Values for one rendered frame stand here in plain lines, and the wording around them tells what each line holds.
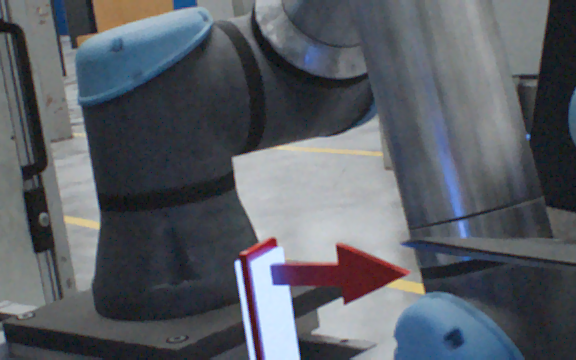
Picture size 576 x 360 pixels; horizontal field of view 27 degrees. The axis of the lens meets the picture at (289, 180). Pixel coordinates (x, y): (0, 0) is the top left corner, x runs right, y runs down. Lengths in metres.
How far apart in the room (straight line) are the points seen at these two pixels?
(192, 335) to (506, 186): 0.35
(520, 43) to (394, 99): 10.21
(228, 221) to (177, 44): 0.15
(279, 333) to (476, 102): 0.21
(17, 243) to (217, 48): 1.56
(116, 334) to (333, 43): 0.28
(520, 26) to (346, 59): 9.85
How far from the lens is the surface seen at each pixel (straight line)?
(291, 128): 1.02
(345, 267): 0.46
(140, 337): 0.93
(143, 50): 0.95
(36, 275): 2.55
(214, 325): 0.93
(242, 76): 0.98
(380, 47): 0.65
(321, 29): 0.96
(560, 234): 2.79
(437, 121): 0.63
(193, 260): 0.96
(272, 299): 0.47
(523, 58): 10.86
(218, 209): 0.98
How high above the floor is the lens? 1.30
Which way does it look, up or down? 10 degrees down
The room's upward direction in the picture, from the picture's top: 8 degrees counter-clockwise
